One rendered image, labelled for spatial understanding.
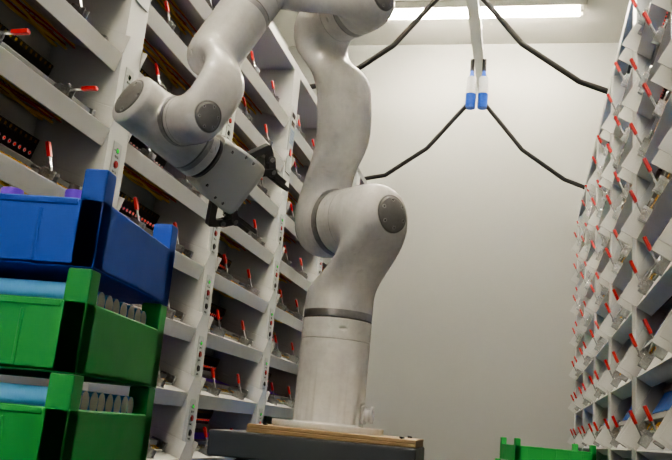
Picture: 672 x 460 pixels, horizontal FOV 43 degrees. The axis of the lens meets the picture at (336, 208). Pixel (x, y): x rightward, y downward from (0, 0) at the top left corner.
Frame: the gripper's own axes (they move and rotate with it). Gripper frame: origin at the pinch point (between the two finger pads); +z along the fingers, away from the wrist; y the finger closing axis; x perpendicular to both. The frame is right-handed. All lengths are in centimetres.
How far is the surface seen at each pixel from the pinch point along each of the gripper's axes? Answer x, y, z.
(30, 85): -52, 8, -28
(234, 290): -117, 23, 89
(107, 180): 58, 9, -53
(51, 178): -52, 21, -12
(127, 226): 56, 12, -48
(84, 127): -65, 8, -9
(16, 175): -44, 24, -21
